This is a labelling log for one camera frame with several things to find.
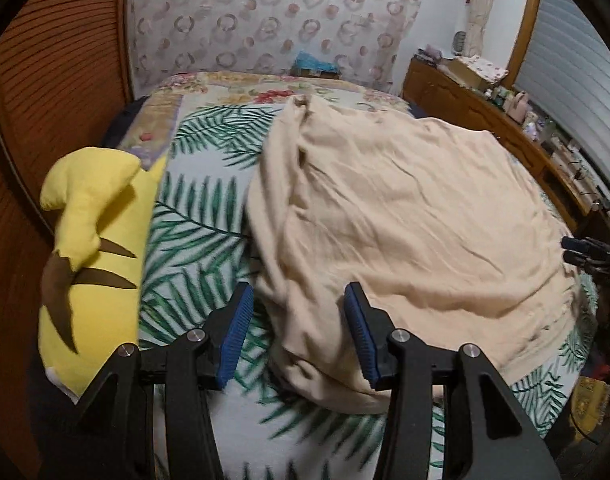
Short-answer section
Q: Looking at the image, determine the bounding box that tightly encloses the cream lace curtain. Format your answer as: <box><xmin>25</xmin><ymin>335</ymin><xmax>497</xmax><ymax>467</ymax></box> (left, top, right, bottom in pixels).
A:
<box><xmin>465</xmin><ymin>0</ymin><xmax>500</xmax><ymax>58</ymax></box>

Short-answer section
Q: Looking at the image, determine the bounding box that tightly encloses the grey window shutter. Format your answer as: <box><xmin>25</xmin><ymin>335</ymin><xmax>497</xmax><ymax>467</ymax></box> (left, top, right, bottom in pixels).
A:
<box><xmin>515</xmin><ymin>0</ymin><xmax>610</xmax><ymax>171</ymax></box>

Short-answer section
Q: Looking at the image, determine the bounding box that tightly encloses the wooden sideboard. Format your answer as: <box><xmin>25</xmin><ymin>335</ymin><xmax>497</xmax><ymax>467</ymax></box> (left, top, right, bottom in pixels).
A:
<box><xmin>402</xmin><ymin>57</ymin><xmax>610</xmax><ymax>231</ymax></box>

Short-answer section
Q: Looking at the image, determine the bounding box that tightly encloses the beige printed t-shirt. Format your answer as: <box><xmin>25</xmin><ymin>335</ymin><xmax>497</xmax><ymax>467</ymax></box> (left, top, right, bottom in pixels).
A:
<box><xmin>245</xmin><ymin>95</ymin><xmax>583</xmax><ymax>413</ymax></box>

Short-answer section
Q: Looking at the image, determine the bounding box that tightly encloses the pink small handbag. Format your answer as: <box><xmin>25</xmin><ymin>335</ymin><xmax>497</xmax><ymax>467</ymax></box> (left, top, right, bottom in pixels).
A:
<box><xmin>507</xmin><ymin>91</ymin><xmax>528</xmax><ymax>123</ymax></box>

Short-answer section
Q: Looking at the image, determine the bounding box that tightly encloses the cardboard box with floral cloth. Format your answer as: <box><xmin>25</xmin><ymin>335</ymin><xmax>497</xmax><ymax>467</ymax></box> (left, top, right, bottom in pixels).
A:
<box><xmin>442</xmin><ymin>55</ymin><xmax>508</xmax><ymax>90</ymax></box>

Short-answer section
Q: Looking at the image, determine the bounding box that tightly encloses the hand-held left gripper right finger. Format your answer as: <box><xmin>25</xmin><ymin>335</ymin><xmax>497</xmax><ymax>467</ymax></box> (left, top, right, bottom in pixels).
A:
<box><xmin>344</xmin><ymin>281</ymin><xmax>563</xmax><ymax>480</ymax></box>

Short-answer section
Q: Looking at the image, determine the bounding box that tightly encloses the yellow plush toy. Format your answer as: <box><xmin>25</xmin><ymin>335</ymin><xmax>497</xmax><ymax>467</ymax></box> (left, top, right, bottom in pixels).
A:
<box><xmin>37</xmin><ymin>146</ymin><xmax>168</xmax><ymax>406</ymax></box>

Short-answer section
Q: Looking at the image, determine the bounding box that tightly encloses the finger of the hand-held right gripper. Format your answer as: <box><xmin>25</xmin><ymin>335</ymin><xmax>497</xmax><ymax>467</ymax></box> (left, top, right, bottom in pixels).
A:
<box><xmin>561</xmin><ymin>237</ymin><xmax>610</xmax><ymax>256</ymax></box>
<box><xmin>564</xmin><ymin>252</ymin><xmax>610</xmax><ymax>275</ymax></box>

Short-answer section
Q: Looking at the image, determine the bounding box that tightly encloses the wooden louvred door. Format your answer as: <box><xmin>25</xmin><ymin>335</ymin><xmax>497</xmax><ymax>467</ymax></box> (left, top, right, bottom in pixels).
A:
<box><xmin>0</xmin><ymin>0</ymin><xmax>136</xmax><ymax>461</ymax></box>

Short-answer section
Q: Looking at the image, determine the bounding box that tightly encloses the ring pattern sheer curtain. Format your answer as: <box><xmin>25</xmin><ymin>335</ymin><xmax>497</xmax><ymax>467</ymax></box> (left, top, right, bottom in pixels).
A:
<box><xmin>127</xmin><ymin>0</ymin><xmax>426</xmax><ymax>96</ymax></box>

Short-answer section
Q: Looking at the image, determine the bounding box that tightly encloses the yellow patterned bag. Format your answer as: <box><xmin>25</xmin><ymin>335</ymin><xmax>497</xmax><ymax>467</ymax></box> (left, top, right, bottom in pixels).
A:
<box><xmin>572</xmin><ymin>377</ymin><xmax>610</xmax><ymax>428</ymax></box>

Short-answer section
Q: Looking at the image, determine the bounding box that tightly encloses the wooden window frame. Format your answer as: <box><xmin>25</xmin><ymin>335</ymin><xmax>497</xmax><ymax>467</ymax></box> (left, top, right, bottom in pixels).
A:
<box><xmin>505</xmin><ymin>0</ymin><xmax>543</xmax><ymax>86</ymax></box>

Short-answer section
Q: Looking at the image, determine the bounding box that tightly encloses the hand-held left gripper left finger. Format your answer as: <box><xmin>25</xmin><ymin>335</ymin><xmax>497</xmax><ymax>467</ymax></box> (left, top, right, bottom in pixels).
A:
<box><xmin>40</xmin><ymin>281</ymin><xmax>256</xmax><ymax>480</ymax></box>

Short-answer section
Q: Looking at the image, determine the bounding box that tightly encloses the leaf and flower print blanket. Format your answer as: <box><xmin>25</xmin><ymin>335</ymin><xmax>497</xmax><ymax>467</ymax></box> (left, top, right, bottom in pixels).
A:
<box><xmin>100</xmin><ymin>72</ymin><xmax>600</xmax><ymax>480</ymax></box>

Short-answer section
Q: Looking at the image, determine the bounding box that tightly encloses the blue crumpled bag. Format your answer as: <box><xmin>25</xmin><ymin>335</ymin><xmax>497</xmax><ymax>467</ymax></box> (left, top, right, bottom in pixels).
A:
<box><xmin>291</xmin><ymin>51</ymin><xmax>340</xmax><ymax>79</ymax></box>

